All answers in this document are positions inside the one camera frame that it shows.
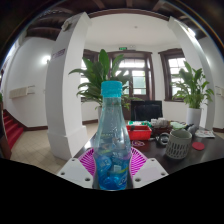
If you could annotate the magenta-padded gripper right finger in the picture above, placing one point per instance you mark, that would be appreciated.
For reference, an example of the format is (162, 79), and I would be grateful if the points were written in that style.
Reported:
(150, 171)

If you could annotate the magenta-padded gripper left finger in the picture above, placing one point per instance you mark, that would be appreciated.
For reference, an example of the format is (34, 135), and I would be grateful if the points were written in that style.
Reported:
(75, 171)

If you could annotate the clear bottle with blue cap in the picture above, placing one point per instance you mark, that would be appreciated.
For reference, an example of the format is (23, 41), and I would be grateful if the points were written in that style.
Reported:
(111, 133)

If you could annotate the small round pink badge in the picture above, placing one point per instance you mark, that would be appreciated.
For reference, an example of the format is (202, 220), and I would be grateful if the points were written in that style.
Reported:
(134, 143)

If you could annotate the grey-green patterned mug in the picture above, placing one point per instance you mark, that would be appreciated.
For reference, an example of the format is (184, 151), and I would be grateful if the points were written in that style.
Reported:
(178, 146)

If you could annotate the red box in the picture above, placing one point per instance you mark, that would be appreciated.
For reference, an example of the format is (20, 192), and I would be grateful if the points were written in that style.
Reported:
(139, 133)

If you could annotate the wooden tray with small cups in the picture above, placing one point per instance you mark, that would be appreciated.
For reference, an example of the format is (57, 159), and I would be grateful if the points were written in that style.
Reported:
(160, 126)

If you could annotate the green and white box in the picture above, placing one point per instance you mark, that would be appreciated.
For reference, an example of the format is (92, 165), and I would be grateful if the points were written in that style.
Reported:
(140, 123)

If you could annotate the green notebook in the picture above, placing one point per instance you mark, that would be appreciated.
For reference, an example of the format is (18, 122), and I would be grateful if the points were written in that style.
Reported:
(177, 126)

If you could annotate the flat round red coaster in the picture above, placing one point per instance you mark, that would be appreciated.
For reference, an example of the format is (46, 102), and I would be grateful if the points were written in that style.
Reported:
(198, 146)

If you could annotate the black chair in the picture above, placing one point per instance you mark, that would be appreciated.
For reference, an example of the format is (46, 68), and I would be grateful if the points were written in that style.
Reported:
(146, 110)

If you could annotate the printed magazine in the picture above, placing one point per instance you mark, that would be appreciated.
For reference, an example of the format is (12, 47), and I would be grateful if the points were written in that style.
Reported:
(205, 133)

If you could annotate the leafy plant in white pot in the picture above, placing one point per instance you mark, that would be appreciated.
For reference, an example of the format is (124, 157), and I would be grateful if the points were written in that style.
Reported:
(193, 116)
(96, 73)

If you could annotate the red carpeted staircase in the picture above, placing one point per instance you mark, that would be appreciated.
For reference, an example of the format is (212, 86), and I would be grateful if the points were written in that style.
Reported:
(13, 128)

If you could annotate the dark wooden double door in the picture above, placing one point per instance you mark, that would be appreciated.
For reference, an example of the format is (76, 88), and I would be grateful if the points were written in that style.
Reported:
(146, 80)

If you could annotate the dark-framed window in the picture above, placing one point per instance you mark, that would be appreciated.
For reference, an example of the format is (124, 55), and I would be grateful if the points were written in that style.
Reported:
(175, 70)
(87, 55)

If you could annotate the green exit sign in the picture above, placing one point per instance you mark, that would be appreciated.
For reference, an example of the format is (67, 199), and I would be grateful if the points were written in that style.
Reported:
(123, 48)

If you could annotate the white wall radiator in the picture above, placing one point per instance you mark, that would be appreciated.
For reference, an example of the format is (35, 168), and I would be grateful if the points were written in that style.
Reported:
(220, 91)
(21, 92)

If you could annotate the white wall lamp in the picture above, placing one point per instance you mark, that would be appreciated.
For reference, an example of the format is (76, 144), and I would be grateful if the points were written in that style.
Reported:
(46, 60)

